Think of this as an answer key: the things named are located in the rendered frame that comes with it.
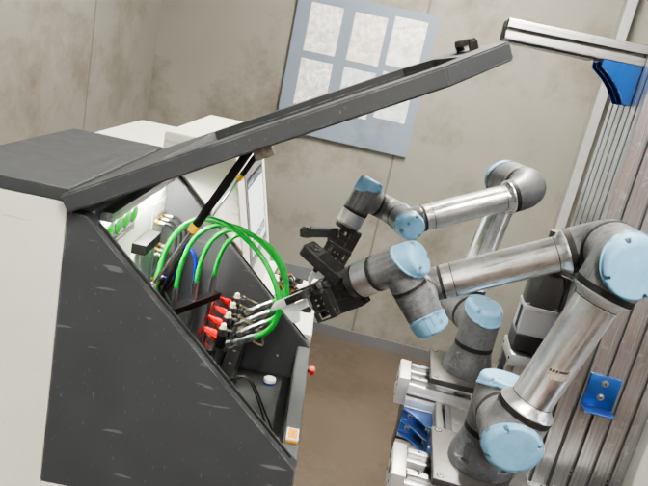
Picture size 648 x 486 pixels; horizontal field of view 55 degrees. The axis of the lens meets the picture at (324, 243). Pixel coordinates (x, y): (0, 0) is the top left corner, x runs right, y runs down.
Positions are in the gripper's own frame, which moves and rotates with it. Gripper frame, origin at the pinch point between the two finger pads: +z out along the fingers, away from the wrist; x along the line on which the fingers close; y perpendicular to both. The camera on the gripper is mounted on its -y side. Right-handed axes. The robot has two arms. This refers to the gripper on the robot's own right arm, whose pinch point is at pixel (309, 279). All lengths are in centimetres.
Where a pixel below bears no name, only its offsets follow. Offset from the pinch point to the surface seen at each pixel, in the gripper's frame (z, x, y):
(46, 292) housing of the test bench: 16, -58, -48
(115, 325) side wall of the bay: 16, -56, -33
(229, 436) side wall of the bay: 28, -52, 1
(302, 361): 25.3, 4.5, 10.7
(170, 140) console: -15, 9, -58
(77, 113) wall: 19, 159, -154
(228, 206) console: -5.0, 12.3, -33.6
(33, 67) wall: 1, 112, -162
